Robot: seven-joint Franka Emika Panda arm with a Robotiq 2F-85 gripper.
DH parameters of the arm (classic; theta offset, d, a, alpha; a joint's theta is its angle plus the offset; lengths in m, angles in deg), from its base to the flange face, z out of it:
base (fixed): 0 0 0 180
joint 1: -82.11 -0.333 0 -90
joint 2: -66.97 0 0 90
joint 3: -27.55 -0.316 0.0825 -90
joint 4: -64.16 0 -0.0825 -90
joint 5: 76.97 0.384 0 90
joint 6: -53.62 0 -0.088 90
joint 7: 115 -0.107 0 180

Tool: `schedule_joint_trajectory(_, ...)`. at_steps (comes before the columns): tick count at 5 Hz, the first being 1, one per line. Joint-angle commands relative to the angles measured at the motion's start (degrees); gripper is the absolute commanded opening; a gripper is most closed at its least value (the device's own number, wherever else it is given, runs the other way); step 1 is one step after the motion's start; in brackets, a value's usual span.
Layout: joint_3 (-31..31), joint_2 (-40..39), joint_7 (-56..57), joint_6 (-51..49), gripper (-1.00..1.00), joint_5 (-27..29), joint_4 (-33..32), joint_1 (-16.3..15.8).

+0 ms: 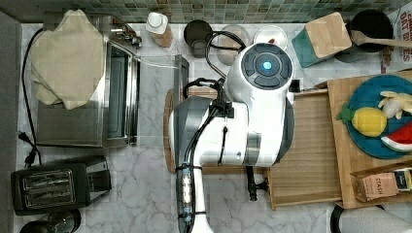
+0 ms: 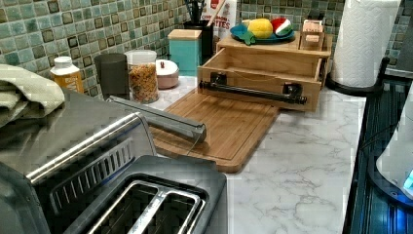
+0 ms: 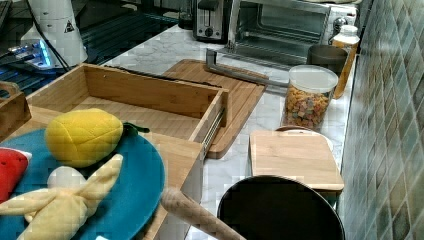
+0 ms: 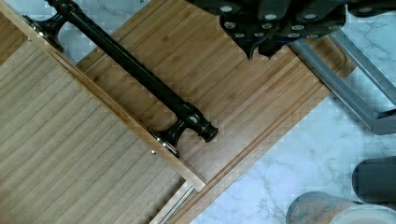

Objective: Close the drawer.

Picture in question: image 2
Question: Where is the teal canister wooden lid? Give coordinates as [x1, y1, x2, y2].
[168, 29, 202, 76]

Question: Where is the black utensil holder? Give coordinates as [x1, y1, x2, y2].
[184, 0, 213, 64]

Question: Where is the orange spice bottle white cap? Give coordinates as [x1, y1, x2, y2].
[51, 57, 84, 94]

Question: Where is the black paper towel holder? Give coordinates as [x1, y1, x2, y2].
[325, 57, 390, 98]

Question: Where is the yellow plush lemon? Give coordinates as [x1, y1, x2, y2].
[247, 19, 273, 39]

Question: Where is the beige folded towel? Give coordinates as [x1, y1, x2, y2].
[0, 64, 64, 127]

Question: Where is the blue plate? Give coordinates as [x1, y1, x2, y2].
[230, 24, 295, 45]

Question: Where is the white paper towel roll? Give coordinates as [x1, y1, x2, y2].
[331, 0, 401, 88]

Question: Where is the white snack box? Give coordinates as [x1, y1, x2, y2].
[201, 0, 238, 40]

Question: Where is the pink pot with lid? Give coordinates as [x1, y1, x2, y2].
[156, 59, 179, 90]

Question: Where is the clear jar with cereal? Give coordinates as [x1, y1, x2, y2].
[125, 50, 159, 103]

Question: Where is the dark grey canister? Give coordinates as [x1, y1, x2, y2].
[94, 54, 130, 99]

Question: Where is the wooden cutting board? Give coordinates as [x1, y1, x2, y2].
[151, 90, 279, 174]

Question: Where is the green plush leaf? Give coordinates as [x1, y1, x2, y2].
[240, 31, 255, 46]

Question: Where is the small wooden rack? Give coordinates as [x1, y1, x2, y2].
[299, 19, 324, 51]

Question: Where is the wooden drawer cabinet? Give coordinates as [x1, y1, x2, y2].
[217, 32, 332, 87]

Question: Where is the wooden drawer with black handle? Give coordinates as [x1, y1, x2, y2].
[198, 47, 325, 111]

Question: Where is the stainless steel toaster oven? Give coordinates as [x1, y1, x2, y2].
[0, 88, 207, 234]

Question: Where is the red white green plush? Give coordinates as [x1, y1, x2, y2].
[271, 18, 292, 37]

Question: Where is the black two-slot toaster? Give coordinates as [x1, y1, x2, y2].
[44, 156, 228, 234]

